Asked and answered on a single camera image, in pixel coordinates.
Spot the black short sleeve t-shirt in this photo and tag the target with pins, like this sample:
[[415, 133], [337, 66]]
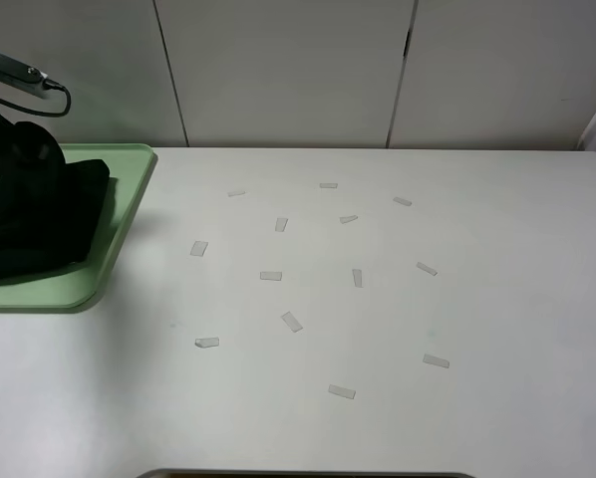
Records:
[[49, 208]]

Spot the light green plastic tray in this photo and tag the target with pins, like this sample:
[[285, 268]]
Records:
[[77, 287]]

